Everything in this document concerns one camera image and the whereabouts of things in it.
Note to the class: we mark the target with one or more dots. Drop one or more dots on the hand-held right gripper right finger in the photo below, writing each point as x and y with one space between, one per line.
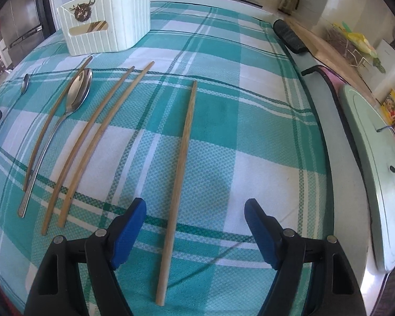
261 233

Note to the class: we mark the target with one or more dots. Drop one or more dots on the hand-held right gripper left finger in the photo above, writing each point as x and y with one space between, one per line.
128 233

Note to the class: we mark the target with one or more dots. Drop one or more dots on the steel spoon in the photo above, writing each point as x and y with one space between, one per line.
80 89
25 84

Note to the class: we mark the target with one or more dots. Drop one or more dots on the dark wooden chopstick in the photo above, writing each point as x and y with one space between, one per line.
52 118

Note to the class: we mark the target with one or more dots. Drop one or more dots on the cream ribbed utensil holder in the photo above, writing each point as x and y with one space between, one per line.
118 23

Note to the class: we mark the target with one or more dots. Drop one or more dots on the teal checked tablecloth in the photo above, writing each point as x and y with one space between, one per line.
233 138

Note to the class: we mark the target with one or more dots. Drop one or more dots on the grey refrigerator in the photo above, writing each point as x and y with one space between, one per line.
23 16

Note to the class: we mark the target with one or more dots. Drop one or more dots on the pink cloth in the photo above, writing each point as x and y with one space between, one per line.
333 79

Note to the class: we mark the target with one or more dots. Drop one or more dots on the yellow packet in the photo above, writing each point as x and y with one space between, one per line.
393 107

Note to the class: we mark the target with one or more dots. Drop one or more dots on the wooden cutting board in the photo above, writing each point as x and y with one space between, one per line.
329 52

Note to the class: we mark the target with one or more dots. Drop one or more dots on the white knife holder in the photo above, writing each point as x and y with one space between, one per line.
390 72

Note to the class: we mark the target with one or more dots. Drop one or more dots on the yellow plastic bag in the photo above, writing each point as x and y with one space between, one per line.
360 41

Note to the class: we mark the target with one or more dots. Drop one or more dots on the glass pitcher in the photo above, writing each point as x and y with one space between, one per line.
288 3

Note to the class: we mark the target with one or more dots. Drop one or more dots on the black door frame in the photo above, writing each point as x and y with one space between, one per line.
50 3

